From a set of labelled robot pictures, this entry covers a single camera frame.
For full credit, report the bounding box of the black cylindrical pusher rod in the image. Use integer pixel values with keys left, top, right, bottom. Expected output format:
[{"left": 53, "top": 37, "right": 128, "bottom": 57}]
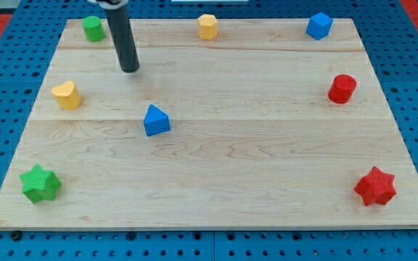
[{"left": 103, "top": 2, "right": 139, "bottom": 73}]

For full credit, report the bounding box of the yellow heart block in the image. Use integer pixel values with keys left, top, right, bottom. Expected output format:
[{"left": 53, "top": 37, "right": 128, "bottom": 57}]
[{"left": 51, "top": 80, "right": 82, "bottom": 110}]

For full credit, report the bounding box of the blue triangle block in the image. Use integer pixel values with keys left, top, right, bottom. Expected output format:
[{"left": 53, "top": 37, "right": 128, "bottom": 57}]
[{"left": 143, "top": 104, "right": 171, "bottom": 136}]

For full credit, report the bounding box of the green cylinder block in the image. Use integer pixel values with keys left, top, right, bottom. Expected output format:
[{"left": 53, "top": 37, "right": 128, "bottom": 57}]
[{"left": 82, "top": 16, "right": 105, "bottom": 42}]

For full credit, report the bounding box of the yellow hexagon block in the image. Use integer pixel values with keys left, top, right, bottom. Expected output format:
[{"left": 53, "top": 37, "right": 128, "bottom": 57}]
[{"left": 197, "top": 14, "right": 218, "bottom": 40}]

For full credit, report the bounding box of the light wooden board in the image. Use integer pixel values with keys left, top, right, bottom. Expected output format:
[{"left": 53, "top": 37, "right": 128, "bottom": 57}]
[{"left": 0, "top": 18, "right": 418, "bottom": 231}]

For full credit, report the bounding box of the green star block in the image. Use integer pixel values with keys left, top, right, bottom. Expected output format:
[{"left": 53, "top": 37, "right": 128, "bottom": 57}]
[{"left": 19, "top": 164, "right": 62, "bottom": 204}]

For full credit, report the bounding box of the blue cube block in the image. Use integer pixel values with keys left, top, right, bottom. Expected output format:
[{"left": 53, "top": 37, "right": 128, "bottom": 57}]
[{"left": 306, "top": 12, "right": 333, "bottom": 41}]

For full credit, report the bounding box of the red cylinder block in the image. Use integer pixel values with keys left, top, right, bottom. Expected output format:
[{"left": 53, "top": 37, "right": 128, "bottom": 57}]
[{"left": 328, "top": 74, "right": 357, "bottom": 104}]

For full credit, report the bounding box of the red star block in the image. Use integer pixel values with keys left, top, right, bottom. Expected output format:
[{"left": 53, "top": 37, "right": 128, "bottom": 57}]
[{"left": 353, "top": 166, "right": 397, "bottom": 206}]

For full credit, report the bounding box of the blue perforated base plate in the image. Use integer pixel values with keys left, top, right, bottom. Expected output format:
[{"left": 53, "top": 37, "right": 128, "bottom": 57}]
[{"left": 0, "top": 0, "right": 418, "bottom": 260}]

